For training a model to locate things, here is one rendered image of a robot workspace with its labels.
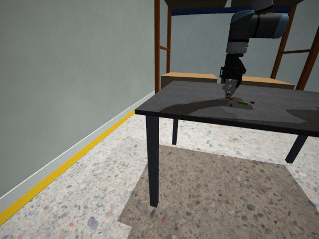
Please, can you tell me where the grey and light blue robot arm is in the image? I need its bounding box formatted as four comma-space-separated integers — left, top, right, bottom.
226, 0, 289, 54

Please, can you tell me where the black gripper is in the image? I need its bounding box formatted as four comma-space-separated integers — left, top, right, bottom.
219, 53, 244, 98

